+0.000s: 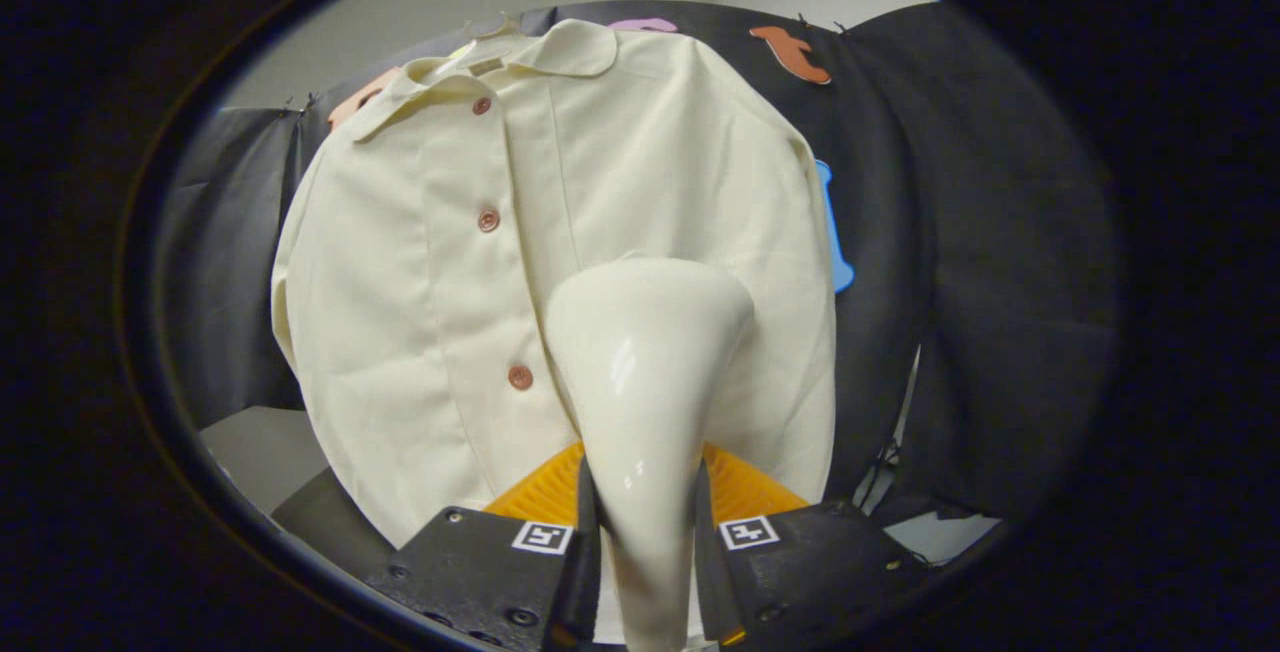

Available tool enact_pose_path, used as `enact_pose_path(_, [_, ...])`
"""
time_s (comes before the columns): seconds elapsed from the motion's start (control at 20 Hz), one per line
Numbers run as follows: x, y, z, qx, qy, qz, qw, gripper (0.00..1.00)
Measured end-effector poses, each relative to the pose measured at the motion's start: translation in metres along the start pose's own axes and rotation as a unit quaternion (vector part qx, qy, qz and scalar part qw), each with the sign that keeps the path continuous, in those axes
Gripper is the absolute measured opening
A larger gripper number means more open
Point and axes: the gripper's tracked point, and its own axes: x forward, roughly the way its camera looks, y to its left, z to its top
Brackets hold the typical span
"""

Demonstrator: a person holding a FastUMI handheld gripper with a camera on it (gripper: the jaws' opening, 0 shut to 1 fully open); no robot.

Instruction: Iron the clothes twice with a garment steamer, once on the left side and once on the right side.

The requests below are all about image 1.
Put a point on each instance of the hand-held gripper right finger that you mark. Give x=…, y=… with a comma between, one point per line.
x=800, y=572

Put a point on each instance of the cream garment steamer head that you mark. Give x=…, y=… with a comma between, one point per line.
x=645, y=382

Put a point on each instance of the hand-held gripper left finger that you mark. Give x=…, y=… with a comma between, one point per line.
x=480, y=577

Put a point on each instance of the cream button-up shirt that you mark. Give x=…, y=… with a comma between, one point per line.
x=400, y=282

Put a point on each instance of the cream clothes hanger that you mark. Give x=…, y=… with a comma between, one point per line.
x=492, y=27

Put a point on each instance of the grey drawer cabinet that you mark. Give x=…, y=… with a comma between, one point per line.
x=330, y=522

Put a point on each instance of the black backdrop cloth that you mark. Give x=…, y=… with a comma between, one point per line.
x=1000, y=232

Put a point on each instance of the thin white stand pole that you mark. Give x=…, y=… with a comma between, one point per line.
x=908, y=397

